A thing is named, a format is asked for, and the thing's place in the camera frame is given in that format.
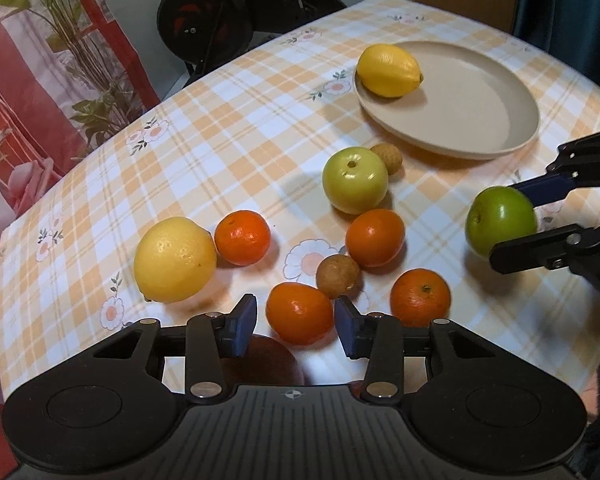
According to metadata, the dark green apple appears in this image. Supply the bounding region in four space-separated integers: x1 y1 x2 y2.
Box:
465 186 538 260

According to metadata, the yellow-green apple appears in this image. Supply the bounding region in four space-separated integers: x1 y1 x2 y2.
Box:
322 146 390 215

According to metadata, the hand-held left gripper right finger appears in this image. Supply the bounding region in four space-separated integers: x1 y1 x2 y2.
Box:
334 296 511 406

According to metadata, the orange tangerine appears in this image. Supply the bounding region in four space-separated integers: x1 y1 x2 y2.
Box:
214 210 272 267
345 208 406 268
390 268 452 328
266 282 334 346

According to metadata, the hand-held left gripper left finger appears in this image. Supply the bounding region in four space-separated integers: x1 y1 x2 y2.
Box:
82 294 258 406

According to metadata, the small brown longan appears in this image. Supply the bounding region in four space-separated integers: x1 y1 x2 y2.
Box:
315 254 362 299
370 143 403 177

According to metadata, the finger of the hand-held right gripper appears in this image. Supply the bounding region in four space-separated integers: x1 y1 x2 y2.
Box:
489 212 600 307
511 127 600 207

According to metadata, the pointed yellow lemon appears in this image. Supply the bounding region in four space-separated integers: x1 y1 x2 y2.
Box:
356 44 425 99

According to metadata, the black exercise bike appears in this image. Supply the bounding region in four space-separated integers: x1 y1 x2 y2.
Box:
156 0 351 81

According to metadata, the dark brownish red apple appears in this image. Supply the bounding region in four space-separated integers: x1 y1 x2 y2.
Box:
220 335 306 388

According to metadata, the teal curtain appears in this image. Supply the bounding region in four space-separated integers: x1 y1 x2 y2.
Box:
512 0 600 126

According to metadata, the beige round plate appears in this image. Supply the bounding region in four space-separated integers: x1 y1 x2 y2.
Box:
354 41 541 161

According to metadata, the printed backdrop cloth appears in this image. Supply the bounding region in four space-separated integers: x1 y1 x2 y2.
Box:
0 0 161 411

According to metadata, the round yellow lemon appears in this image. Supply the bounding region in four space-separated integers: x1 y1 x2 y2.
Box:
133 216 218 304

